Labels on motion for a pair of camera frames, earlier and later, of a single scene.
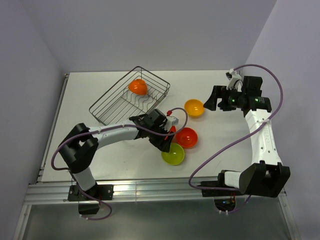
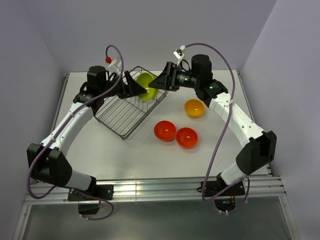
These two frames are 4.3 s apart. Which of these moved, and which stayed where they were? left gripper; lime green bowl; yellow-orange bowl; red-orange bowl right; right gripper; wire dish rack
Moved: left gripper; right gripper; lime green bowl
Stayed: red-orange bowl right; yellow-orange bowl; wire dish rack
